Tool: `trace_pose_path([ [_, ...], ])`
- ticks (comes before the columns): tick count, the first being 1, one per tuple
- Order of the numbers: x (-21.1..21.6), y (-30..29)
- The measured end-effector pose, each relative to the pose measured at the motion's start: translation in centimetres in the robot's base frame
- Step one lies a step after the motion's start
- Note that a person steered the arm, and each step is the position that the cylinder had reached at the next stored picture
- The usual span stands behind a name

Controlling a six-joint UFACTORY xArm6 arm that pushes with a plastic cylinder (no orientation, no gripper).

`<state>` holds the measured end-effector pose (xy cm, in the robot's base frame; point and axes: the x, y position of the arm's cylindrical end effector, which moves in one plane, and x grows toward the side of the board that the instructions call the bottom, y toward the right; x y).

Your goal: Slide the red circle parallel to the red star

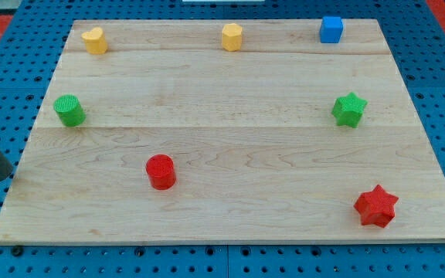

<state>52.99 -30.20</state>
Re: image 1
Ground red cylinder block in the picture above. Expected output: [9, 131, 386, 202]
[145, 154, 176, 190]

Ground green cylinder block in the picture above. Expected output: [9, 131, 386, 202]
[53, 94, 86, 127]

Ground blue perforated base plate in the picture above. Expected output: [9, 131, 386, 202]
[0, 1, 445, 277]

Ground yellow hexagon block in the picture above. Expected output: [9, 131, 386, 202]
[221, 23, 243, 52]

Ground green star block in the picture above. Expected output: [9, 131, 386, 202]
[331, 92, 368, 128]

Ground blue cube block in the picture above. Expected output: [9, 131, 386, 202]
[319, 16, 344, 43]

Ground red star block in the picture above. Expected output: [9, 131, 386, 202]
[353, 185, 399, 228]

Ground yellow heart block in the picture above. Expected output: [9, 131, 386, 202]
[81, 27, 108, 55]

